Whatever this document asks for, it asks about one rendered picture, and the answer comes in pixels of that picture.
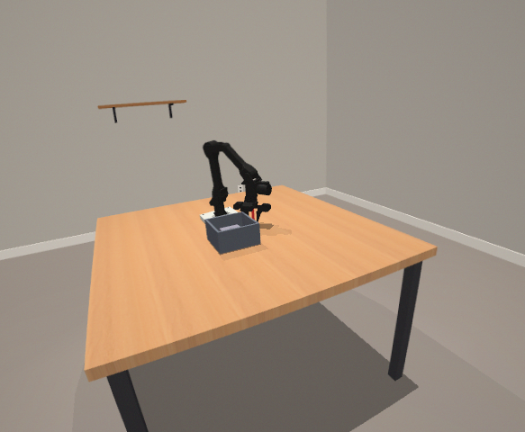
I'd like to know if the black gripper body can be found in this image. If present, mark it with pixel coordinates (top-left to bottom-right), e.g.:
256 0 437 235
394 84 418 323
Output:
233 193 271 212

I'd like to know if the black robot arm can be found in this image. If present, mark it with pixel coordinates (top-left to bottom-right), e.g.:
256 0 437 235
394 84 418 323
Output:
204 140 272 217

